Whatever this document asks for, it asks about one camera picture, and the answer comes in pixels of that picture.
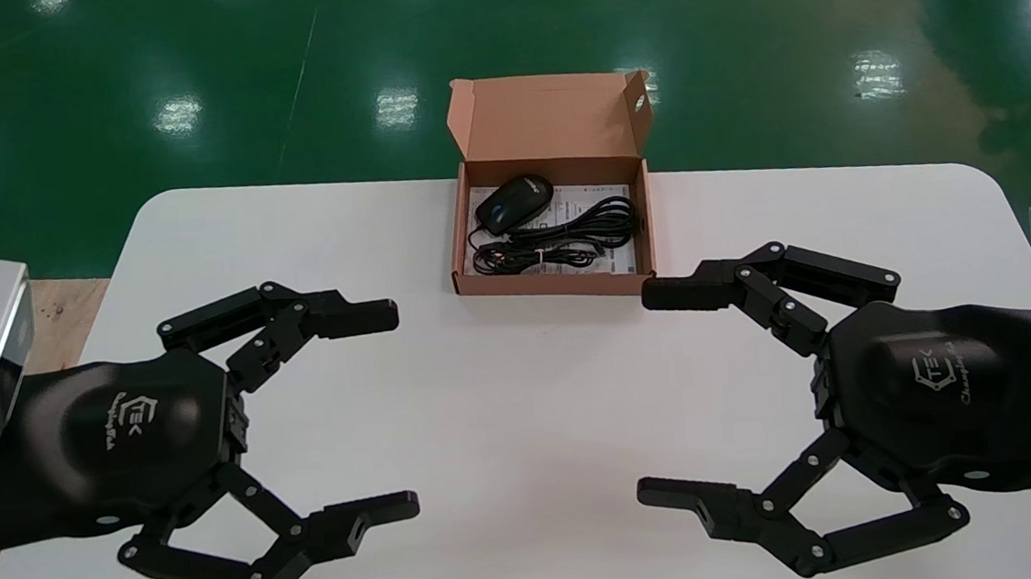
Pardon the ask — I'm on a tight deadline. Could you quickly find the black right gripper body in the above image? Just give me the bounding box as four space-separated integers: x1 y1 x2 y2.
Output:
807 290 1031 520

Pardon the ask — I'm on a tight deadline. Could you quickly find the black wired computer mouse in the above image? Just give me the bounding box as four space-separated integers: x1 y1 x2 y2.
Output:
463 165 643 280

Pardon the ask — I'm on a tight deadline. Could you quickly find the printed paper instruction sheet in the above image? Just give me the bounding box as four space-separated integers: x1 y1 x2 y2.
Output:
471 177 639 286

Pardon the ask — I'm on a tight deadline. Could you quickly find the brown cardboard storage box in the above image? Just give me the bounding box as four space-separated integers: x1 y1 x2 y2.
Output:
437 62 669 312

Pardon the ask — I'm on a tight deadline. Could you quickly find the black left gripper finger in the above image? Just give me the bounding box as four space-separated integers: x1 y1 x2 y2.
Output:
154 272 406 402
111 450 427 579

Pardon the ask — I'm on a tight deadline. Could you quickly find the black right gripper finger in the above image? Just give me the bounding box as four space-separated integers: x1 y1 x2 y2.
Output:
637 232 907 370
632 416 975 579

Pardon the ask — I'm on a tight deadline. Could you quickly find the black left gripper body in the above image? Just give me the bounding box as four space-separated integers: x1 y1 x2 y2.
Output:
0 344 256 555

